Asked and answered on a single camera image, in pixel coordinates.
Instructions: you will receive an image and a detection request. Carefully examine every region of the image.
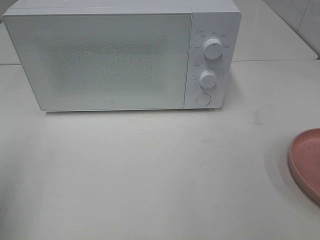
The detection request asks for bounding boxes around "upper white power knob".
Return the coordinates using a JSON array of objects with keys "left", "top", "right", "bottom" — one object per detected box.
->
[{"left": 202, "top": 36, "right": 224, "bottom": 60}]

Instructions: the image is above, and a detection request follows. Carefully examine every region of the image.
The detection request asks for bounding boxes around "white microwave oven body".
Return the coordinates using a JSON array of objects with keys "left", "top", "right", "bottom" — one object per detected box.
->
[{"left": 2, "top": 0, "right": 242, "bottom": 111}]

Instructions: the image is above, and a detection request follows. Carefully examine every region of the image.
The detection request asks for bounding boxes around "pink round plate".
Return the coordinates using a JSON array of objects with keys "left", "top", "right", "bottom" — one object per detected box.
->
[{"left": 288, "top": 128, "right": 320, "bottom": 205}]

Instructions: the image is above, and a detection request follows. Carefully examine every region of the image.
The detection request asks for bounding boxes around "round white door button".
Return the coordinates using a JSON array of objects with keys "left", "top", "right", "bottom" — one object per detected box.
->
[{"left": 196, "top": 93, "right": 211, "bottom": 106}]

